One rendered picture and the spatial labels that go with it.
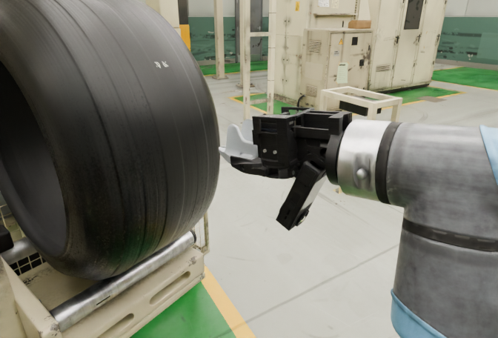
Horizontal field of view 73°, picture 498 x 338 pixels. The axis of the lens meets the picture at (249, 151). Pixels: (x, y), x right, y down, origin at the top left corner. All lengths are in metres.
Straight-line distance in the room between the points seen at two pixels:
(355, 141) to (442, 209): 0.10
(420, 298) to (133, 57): 0.49
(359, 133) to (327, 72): 4.65
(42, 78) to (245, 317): 1.58
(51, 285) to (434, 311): 0.86
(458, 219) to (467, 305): 0.07
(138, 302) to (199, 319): 1.12
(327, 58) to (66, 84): 4.59
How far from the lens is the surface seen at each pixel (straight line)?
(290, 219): 0.46
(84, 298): 0.77
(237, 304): 1.96
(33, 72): 0.56
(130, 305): 0.81
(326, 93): 3.11
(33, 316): 0.73
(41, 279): 1.05
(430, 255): 0.35
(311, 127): 0.41
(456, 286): 0.36
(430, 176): 0.34
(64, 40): 0.56
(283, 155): 0.41
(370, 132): 0.37
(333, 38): 5.00
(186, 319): 1.92
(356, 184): 0.37
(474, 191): 0.34
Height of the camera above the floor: 1.42
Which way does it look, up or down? 22 degrees down
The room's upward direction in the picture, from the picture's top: straight up
